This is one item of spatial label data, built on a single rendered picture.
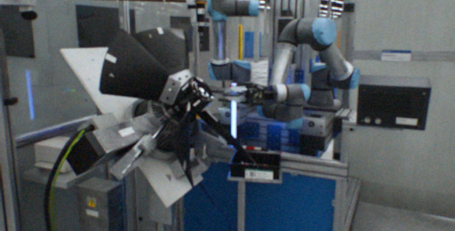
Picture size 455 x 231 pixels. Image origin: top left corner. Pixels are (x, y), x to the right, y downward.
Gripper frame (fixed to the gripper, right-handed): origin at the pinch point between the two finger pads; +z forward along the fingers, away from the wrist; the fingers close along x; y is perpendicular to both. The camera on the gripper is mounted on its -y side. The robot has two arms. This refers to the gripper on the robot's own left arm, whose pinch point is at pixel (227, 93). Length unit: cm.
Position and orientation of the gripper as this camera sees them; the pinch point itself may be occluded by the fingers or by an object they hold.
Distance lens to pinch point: 142.8
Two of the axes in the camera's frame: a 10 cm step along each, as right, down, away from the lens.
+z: -9.7, 0.4, -2.4
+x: -0.3, 9.6, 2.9
